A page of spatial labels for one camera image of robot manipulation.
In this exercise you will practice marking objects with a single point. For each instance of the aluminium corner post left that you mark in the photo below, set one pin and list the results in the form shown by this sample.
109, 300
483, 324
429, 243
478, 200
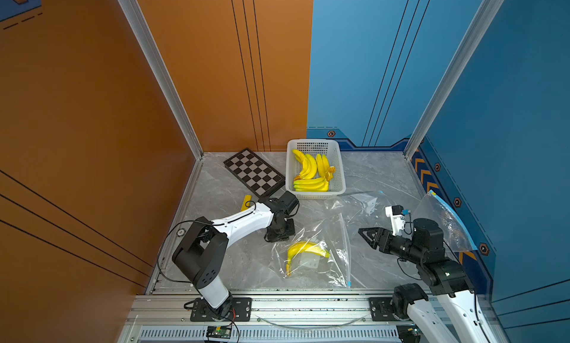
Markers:
138, 24

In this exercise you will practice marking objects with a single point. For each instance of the clear zip bag white seal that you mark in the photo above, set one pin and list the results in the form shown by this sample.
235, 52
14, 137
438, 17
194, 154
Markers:
318, 256

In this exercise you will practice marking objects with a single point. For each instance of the white perforated plastic basket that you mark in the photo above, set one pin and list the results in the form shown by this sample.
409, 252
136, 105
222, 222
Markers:
331, 150

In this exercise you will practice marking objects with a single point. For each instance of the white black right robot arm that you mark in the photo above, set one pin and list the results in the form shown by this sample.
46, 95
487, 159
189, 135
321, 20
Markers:
446, 278

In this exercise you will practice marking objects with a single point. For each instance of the small yellow banana bunch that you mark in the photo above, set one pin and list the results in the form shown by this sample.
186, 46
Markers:
303, 247

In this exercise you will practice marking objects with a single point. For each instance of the yellow flat block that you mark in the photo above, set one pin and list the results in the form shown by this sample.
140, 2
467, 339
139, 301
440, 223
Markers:
246, 203

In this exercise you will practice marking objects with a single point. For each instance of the black white chessboard box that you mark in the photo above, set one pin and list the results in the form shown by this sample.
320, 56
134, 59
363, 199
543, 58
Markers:
255, 173

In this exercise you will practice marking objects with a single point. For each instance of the aluminium corner post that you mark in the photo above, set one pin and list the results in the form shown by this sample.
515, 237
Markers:
138, 24
480, 23

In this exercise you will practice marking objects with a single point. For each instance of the green circuit board left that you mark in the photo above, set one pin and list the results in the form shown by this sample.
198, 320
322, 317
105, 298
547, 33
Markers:
218, 333

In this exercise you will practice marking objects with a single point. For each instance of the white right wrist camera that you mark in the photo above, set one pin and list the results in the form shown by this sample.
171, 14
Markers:
399, 219

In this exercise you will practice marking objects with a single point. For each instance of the yellow green banana bunch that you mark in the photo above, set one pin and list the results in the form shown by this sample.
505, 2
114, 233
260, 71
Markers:
325, 170

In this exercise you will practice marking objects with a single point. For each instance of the aluminium front rail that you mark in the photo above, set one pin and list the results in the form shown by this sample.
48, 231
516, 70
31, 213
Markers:
276, 316

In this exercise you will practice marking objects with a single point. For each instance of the aluminium corner post right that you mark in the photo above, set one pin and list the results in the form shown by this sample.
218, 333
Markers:
480, 23

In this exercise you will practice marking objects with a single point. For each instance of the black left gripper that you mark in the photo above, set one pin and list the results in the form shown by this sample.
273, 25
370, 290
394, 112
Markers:
275, 237

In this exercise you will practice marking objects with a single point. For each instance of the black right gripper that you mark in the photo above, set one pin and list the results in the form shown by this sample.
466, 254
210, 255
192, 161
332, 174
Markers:
379, 233

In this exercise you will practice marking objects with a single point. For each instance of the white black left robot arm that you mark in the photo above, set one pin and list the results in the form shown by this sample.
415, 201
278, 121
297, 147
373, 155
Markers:
201, 252

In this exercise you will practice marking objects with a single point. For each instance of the clear zip bag blue seal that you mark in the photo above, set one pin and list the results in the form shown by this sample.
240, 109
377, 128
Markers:
454, 230

